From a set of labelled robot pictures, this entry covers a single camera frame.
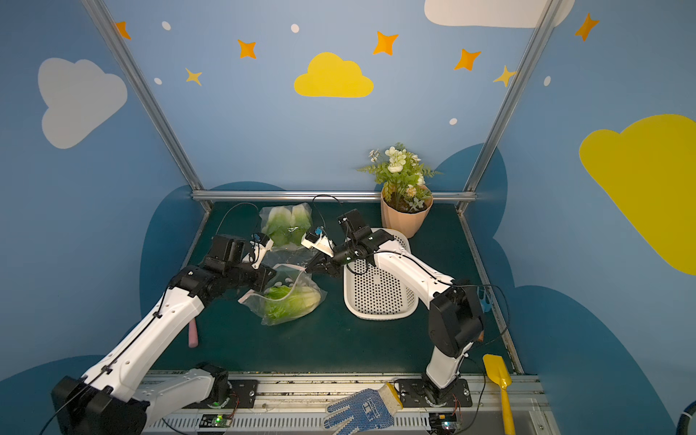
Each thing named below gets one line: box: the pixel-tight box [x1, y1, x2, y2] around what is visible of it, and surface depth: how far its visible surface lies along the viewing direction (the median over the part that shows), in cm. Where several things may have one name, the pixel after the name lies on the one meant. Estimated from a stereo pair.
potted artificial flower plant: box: [357, 143, 439, 239], surface depth 100 cm
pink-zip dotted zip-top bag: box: [238, 263, 329, 327], surface depth 82 cm
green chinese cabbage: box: [263, 284, 322, 320], surface depth 82 cm
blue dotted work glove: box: [323, 382, 404, 435], surface depth 73 cm
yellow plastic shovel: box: [482, 353, 516, 435], surface depth 77 cm
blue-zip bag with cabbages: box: [259, 203, 313, 269], surface depth 109 cm
